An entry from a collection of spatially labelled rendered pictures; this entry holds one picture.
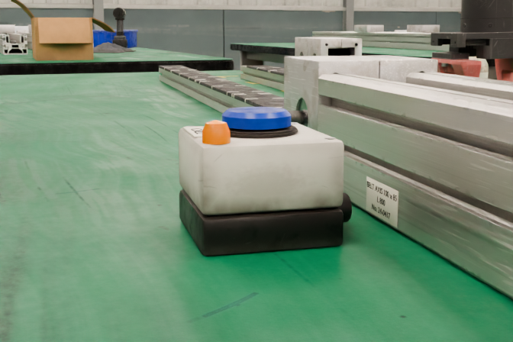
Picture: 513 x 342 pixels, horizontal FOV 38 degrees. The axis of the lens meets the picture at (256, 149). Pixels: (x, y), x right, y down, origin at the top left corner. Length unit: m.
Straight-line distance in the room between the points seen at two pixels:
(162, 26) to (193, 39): 0.54
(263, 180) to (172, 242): 0.07
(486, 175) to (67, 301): 0.20
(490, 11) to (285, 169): 0.42
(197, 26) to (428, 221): 11.64
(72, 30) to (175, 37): 9.21
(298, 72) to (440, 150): 0.24
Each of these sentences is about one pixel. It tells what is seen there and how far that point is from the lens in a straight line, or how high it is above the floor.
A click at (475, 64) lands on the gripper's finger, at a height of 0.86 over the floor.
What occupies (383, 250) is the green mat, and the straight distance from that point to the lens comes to 0.42.
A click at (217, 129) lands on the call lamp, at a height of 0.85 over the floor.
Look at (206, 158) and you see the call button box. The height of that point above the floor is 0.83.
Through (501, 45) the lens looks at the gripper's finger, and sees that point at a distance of 0.77.
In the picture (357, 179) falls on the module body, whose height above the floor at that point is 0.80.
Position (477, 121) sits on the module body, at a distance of 0.37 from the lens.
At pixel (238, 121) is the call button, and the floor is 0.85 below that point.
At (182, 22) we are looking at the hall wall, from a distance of 11.95.
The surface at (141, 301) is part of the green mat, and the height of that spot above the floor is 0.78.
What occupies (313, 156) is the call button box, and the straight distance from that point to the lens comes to 0.40.
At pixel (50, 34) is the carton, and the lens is 2.73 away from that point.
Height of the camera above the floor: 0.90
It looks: 9 degrees down
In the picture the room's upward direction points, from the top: straight up
